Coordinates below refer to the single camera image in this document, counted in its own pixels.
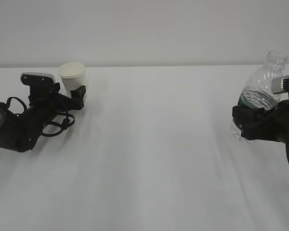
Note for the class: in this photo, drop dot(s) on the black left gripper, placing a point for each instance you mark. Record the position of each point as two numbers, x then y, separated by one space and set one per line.
59 105

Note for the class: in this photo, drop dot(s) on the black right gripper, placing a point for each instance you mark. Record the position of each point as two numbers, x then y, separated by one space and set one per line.
251 124

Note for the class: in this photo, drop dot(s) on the clear water bottle green label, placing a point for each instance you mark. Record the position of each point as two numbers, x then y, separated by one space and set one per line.
257 91

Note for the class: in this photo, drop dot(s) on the white paper cup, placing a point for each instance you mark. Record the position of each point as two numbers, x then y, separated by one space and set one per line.
73 76

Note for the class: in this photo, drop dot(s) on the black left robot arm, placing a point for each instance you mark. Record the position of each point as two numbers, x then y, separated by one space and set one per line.
20 132

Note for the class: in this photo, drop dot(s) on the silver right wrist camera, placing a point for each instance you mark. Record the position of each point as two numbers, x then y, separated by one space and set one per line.
279 86

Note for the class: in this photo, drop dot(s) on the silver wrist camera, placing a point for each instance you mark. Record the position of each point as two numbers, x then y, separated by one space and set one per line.
41 85
279 86

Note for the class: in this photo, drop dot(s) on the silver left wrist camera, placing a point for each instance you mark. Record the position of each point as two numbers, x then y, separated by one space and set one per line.
41 85

